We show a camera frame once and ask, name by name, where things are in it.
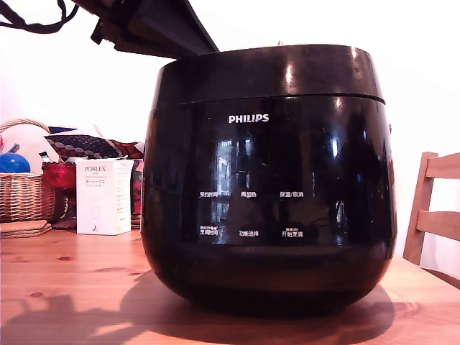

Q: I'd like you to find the black Philips rice cooker body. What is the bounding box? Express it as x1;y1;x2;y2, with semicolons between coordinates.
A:
139;93;398;314

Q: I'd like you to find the woven wicker basket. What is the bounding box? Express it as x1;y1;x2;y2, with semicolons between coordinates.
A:
0;118;57;224

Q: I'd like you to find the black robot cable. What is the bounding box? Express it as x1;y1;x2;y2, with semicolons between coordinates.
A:
0;0;80;35

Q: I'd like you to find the black rice cooker lid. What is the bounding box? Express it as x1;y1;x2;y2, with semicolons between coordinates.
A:
149;44;387;113

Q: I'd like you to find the wooden chair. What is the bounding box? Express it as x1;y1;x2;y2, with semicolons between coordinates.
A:
402;151;460;288

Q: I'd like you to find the white Porlex carton box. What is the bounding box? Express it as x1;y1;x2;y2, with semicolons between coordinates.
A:
75;157;135;236

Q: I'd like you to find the cork coaster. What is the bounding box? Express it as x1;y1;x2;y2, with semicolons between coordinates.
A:
0;219;49;234
0;224;53;239

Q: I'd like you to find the blue ball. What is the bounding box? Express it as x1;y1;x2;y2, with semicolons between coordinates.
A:
0;152;32;175

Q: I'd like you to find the colourful patterned box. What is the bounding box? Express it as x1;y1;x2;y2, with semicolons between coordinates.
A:
130;158;144;229

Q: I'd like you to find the white cloth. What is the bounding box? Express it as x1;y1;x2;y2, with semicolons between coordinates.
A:
0;125;61;174

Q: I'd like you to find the dark patterned cloth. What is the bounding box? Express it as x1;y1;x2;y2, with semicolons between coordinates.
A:
44;134;144;162

